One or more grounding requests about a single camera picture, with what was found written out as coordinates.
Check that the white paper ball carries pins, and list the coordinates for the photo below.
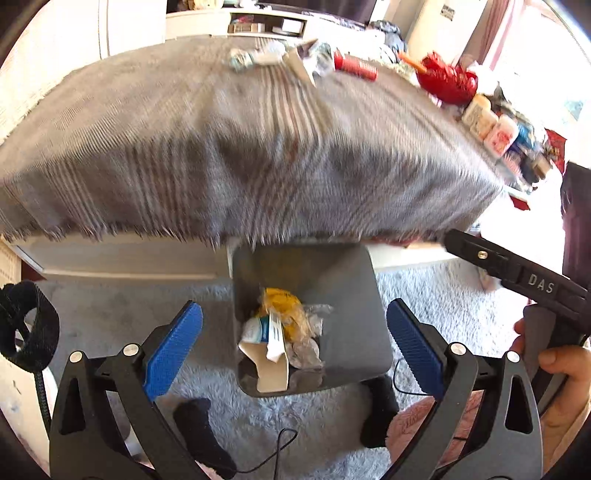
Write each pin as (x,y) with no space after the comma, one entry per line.
(305,356)

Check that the grey clothes pile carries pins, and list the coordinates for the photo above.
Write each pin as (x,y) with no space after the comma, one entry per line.
(388,34)

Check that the person's black sock foot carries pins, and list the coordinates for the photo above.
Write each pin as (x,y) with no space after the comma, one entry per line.
(379,410)
(203,434)

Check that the yellow foil bag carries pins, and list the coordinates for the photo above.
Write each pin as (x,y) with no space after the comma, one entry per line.
(281,302)

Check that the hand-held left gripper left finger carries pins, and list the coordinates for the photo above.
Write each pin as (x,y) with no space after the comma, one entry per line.
(175,346)

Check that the orange stick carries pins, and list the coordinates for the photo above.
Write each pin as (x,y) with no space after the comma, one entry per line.
(411,61)

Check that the white low table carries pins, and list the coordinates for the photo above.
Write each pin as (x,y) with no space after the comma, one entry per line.
(115,263)

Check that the blue chip bag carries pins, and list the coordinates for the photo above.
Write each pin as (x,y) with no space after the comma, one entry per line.
(525,137)

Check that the white grey television stand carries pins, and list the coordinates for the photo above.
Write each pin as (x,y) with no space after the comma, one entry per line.
(194,23)

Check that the person's right hand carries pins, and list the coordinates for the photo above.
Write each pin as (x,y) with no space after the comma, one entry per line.
(570,369)

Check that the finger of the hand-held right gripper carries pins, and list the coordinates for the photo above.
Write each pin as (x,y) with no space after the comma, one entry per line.
(475,256)

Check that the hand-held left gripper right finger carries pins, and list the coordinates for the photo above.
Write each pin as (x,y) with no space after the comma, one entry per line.
(413,346)

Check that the black television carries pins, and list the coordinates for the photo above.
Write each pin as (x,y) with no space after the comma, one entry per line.
(332,9)

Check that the cream standing air conditioner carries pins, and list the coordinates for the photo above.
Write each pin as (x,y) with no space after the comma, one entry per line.
(429,27)

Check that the white green medicine box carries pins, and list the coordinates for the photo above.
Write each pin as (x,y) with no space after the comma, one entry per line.
(261,330)

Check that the grey crumpled wrapper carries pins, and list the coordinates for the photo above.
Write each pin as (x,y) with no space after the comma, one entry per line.
(324,62)

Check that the grey plaid tablecloth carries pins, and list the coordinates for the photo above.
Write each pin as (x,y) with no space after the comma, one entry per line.
(184,152)

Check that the pink fleece pants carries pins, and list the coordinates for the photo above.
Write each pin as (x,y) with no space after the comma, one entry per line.
(415,429)

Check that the clear plastic bag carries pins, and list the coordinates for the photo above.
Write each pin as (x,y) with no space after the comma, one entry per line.
(316,323)

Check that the dark trash bin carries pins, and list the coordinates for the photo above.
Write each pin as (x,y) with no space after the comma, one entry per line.
(341,300)

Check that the red openwork basket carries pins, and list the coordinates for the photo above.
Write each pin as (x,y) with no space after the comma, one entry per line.
(448,78)

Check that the pink curtain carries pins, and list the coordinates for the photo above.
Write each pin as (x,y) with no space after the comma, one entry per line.
(498,23)

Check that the blue white crumpled wrapper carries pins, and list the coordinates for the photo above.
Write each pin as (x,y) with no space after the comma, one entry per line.
(240,58)

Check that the white bottle yellow cap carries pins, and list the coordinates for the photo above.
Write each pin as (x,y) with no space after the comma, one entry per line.
(473,108)

